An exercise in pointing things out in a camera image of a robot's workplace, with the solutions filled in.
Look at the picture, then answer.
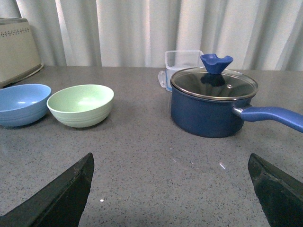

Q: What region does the green bowl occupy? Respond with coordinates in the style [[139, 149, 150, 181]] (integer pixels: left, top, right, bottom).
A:
[[47, 84, 114, 128]]

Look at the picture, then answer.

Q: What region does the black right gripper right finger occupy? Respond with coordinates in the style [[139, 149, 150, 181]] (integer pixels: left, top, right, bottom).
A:
[[248, 153, 303, 227]]

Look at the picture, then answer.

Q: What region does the blue bowl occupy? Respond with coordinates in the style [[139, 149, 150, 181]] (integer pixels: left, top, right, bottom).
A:
[[0, 84, 52, 127]]

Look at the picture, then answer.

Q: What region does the cream toaster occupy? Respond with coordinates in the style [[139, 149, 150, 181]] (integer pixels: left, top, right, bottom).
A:
[[0, 18, 43, 87]]

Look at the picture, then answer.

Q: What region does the blue saucepan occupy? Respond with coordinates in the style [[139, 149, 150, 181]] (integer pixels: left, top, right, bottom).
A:
[[171, 84, 303, 138]]

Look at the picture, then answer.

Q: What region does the white curtain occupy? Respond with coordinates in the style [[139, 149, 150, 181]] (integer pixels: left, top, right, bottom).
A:
[[0, 0, 303, 71]]

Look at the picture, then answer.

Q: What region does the glass lid with blue knob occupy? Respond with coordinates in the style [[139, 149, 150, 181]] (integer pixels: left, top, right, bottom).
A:
[[170, 53, 258, 101]]

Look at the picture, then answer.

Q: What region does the clear plastic container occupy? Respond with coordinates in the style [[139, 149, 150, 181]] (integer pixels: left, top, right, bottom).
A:
[[158, 50, 204, 92]]

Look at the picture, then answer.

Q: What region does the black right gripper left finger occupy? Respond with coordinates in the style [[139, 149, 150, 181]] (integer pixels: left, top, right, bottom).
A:
[[0, 153, 94, 227]]

